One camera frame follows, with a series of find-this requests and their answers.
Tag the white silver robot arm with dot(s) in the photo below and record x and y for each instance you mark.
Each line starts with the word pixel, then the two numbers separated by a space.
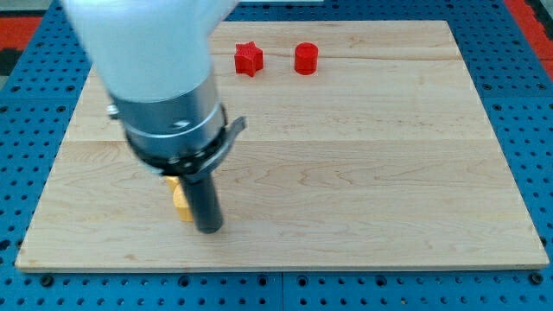
pixel 154 59

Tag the red star block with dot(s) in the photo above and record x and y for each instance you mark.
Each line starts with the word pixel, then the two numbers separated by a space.
pixel 248 58

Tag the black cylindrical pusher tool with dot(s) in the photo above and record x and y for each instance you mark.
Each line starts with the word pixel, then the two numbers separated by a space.
pixel 203 202

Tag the wooden board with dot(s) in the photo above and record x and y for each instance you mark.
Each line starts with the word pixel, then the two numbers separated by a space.
pixel 384 159

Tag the red cylinder block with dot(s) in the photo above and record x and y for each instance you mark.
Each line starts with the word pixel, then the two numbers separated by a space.
pixel 306 58

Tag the yellow block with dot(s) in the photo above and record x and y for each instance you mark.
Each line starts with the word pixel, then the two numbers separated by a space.
pixel 179 199

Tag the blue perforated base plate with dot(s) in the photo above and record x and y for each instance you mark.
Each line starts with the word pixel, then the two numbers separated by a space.
pixel 39 99

